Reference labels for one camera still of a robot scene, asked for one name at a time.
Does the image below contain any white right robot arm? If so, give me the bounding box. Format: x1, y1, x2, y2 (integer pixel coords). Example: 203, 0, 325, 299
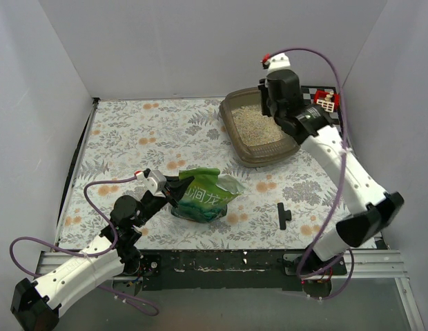
259, 68, 405, 277

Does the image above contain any black white chessboard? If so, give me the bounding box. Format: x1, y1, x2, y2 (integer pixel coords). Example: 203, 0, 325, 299
300, 86, 343, 137

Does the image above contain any red white toy block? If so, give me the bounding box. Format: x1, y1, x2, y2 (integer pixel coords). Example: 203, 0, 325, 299
313, 90, 340, 113

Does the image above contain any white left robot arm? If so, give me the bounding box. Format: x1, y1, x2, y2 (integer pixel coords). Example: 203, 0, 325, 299
10, 169, 194, 330

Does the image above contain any grey litter box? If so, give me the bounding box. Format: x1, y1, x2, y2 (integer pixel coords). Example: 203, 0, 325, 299
220, 88, 300, 168

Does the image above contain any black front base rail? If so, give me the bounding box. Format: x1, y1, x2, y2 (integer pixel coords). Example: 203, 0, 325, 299
106, 249, 342, 292

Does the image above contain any floral table mat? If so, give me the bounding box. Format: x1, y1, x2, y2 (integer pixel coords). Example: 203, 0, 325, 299
57, 97, 378, 250

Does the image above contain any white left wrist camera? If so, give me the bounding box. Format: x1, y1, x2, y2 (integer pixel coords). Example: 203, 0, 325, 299
142, 169, 166, 198

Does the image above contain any green cat litter bag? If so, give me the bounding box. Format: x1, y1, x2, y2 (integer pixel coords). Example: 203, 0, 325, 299
171, 168, 245, 223

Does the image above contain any black bag clip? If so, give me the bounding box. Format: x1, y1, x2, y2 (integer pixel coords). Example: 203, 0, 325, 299
277, 203, 292, 230

